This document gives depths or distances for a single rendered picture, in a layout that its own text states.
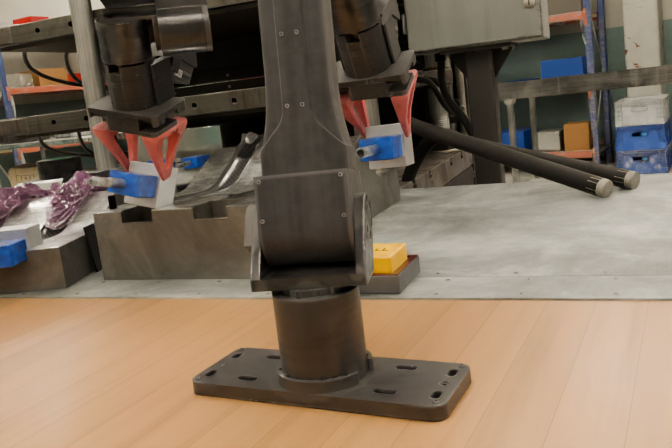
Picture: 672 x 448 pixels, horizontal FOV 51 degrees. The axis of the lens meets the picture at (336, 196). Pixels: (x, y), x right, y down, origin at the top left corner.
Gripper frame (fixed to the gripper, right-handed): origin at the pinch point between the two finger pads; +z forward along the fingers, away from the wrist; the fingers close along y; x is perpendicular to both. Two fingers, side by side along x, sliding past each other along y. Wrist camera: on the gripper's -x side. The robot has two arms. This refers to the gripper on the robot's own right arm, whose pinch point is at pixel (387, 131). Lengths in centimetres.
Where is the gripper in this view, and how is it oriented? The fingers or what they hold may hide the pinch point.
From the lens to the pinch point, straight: 89.9
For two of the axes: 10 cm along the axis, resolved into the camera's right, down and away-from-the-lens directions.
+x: -2.7, 6.0, -7.5
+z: 2.8, 8.0, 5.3
